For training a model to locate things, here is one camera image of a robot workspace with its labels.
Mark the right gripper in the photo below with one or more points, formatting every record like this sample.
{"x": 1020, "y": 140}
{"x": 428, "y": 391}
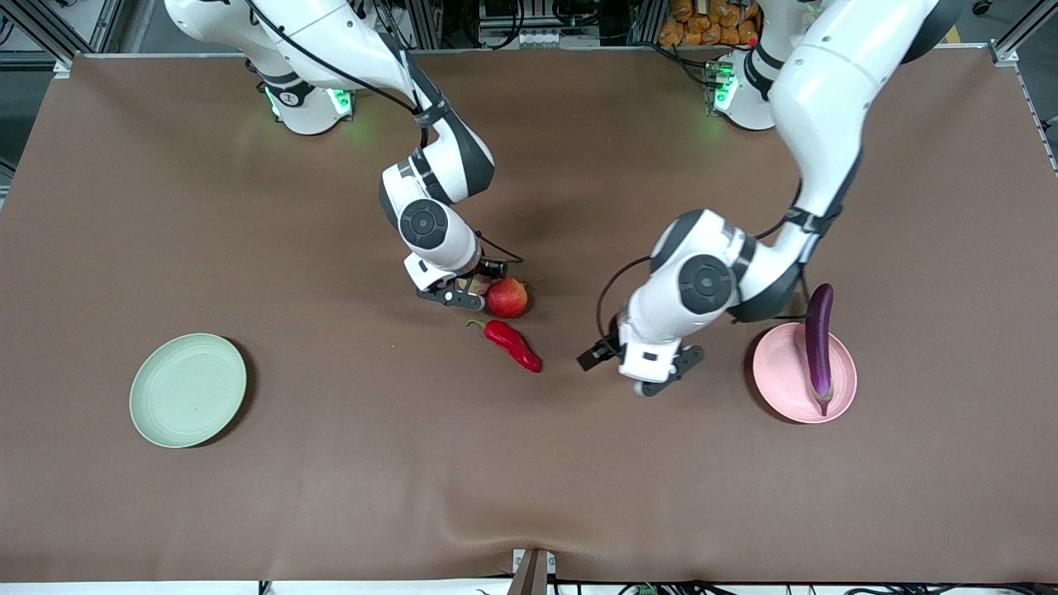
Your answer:
{"x": 489, "y": 268}

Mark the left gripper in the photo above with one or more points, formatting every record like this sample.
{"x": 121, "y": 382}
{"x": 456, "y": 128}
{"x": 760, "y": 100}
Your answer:
{"x": 606, "y": 349}

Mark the yellow-pink apple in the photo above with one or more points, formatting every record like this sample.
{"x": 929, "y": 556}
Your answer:
{"x": 482, "y": 286}

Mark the red pomegranate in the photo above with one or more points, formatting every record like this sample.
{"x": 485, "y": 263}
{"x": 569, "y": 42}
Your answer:
{"x": 507, "y": 298}

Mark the red chili pepper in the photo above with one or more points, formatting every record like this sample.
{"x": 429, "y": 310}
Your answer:
{"x": 512, "y": 343}

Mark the purple eggplant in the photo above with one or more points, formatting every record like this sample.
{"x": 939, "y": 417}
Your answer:
{"x": 819, "y": 347}

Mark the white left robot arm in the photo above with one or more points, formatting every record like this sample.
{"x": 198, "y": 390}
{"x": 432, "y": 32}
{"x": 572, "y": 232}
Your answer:
{"x": 826, "y": 99}

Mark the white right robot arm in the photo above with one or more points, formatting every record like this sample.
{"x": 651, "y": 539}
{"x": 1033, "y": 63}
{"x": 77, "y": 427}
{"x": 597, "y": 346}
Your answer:
{"x": 331, "y": 33}

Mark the pink round plate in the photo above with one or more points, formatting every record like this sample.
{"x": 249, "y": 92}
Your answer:
{"x": 781, "y": 372}

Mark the brown table cover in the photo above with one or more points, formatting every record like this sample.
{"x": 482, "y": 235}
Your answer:
{"x": 413, "y": 463}

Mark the grey metal rack unit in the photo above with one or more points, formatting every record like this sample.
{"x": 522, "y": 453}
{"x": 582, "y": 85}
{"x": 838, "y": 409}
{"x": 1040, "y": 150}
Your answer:
{"x": 529, "y": 37}

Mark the orange round items heap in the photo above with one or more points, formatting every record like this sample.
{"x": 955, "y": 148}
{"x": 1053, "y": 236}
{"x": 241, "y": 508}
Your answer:
{"x": 686, "y": 29}

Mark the green round plate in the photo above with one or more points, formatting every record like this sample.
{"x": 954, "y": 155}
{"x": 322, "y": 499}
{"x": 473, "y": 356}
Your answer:
{"x": 186, "y": 392}

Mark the aluminium frame bar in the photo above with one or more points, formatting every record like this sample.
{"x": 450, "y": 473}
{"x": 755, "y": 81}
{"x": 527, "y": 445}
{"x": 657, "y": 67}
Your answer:
{"x": 50, "y": 37}

